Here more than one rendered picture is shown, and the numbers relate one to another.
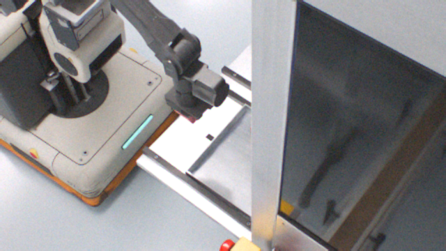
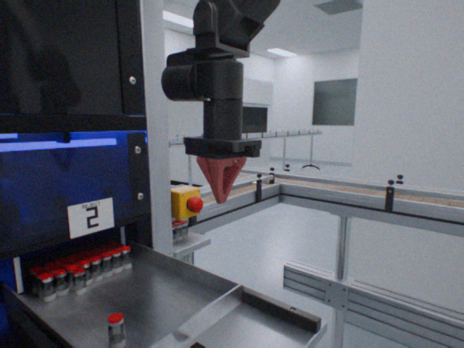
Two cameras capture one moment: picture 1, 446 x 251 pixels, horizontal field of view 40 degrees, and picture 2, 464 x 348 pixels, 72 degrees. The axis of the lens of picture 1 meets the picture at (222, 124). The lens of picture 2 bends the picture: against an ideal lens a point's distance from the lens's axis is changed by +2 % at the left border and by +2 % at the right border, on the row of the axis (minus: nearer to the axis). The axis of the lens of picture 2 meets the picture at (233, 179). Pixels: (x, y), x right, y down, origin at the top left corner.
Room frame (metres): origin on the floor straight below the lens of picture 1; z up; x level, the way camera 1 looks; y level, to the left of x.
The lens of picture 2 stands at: (1.25, 0.06, 1.20)
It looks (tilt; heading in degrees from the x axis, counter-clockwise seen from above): 11 degrees down; 177
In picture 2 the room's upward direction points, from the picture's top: straight up
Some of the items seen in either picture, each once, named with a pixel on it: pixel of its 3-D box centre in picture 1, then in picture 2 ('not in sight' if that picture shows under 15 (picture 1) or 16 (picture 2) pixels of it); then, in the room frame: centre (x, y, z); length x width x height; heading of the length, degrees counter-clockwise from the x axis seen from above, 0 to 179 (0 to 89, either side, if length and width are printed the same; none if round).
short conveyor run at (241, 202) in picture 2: not in sight; (215, 199); (0.14, 0.06, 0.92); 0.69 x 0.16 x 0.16; 138
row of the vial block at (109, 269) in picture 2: not in sight; (90, 270); (0.64, -0.19, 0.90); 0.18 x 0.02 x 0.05; 138
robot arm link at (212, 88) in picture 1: (199, 73); (200, 59); (0.76, 0.04, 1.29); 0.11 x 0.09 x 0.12; 51
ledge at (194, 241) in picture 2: not in sight; (177, 241); (0.41, -0.05, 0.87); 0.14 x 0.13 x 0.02; 48
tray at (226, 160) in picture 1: (267, 173); (122, 292); (0.72, -0.11, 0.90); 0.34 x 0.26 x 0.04; 48
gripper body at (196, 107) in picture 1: (188, 93); (222, 125); (0.78, 0.07, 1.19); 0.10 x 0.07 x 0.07; 47
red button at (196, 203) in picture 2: (228, 249); (193, 204); (0.48, 0.01, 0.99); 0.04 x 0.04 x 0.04; 48
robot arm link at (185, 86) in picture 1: (187, 77); (220, 82); (0.78, 0.07, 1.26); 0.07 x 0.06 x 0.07; 51
